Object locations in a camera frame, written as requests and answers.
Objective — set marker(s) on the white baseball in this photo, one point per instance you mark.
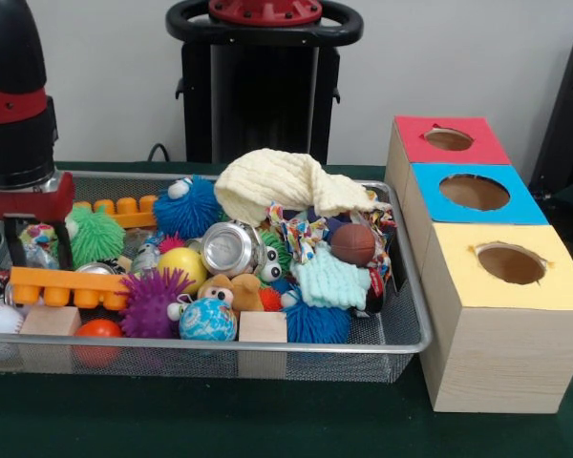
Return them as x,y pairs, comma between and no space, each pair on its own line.
0,319

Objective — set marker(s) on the shallow silver mesh bin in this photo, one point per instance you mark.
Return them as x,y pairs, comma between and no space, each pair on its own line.
315,367

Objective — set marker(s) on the orange toy building brick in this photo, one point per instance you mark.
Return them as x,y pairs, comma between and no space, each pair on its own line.
67,281

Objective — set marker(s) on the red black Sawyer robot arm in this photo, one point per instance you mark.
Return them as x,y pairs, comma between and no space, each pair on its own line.
14,143

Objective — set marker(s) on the green spiky ball with eyes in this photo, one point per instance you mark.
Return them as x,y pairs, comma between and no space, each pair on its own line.
98,236

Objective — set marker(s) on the purple spiky ball with eyes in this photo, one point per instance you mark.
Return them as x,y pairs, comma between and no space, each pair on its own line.
153,305

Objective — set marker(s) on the wooden box with three holes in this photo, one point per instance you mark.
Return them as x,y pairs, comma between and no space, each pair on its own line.
496,358

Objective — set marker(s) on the dark green table cloth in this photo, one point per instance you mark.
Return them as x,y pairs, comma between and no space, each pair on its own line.
219,420

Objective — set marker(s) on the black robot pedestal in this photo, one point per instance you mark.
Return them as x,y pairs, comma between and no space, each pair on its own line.
262,95

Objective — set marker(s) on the red orange ball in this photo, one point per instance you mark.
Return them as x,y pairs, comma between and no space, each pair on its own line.
98,329

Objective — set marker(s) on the brown toy football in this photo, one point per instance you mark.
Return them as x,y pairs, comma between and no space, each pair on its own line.
353,244

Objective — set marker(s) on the blue spiky rubber ball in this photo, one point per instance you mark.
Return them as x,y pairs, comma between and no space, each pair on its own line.
191,210

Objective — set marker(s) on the smooth yellow ball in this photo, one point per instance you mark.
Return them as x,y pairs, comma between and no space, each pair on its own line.
184,267

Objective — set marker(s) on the black upright panel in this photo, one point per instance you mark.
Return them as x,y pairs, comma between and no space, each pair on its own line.
568,119

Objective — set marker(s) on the cream knitted cloth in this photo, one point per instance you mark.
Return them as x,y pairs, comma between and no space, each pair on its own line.
277,181

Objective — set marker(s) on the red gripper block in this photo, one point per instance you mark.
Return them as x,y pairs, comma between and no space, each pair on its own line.
28,202

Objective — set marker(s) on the blue white patterned ball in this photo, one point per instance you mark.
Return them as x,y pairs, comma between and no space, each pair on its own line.
207,320

